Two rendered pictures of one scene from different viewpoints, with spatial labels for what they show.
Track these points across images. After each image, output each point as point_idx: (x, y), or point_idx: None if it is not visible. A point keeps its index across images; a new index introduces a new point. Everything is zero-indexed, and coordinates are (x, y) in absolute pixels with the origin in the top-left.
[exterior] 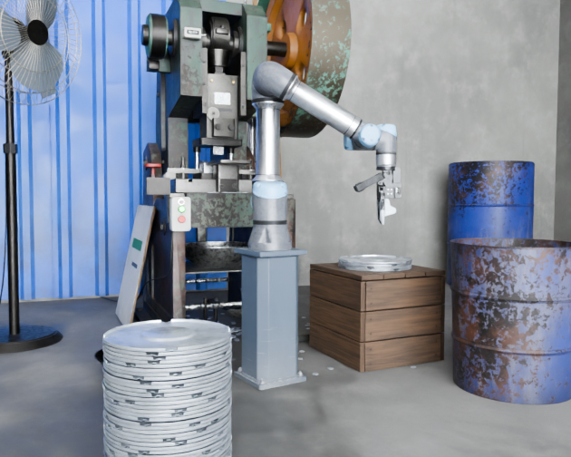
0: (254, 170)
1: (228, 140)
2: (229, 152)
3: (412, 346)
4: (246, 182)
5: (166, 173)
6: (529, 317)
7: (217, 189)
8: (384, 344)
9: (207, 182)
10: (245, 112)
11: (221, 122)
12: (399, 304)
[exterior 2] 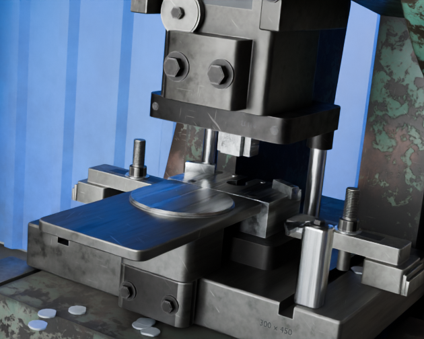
0: (349, 239)
1: (235, 118)
2: (307, 145)
3: None
4: (233, 298)
5: (78, 184)
6: None
7: (118, 298)
8: None
9: (107, 259)
10: (275, 19)
11: (190, 52)
12: None
